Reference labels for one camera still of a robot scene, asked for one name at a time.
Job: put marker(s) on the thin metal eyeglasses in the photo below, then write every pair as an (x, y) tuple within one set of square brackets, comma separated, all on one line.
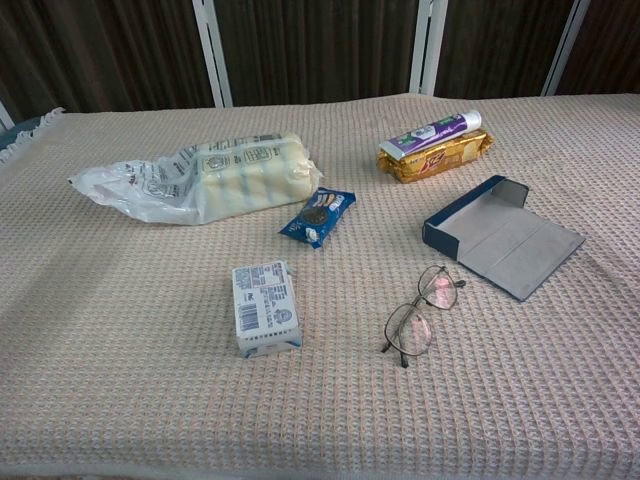
[(418, 330)]

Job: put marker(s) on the dark blue box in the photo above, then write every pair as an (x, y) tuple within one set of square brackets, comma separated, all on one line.
[(510, 245)]

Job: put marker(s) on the blue cookie packet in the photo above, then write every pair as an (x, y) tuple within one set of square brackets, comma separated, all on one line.
[(316, 216)]

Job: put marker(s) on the white milk carton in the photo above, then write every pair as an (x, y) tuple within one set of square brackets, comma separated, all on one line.
[(265, 305)]

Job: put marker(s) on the clear bag of bread rolls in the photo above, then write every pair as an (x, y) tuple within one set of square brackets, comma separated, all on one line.
[(240, 180)]

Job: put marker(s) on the purple white toothpaste tube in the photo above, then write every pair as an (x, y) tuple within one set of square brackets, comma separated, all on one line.
[(430, 134)]

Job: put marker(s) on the beige waffle-weave tablecloth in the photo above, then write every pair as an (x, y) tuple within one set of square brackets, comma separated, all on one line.
[(150, 400)]

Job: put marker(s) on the white metal frame post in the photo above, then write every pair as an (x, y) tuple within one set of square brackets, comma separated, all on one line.
[(4, 117), (212, 50), (429, 45), (565, 47)]

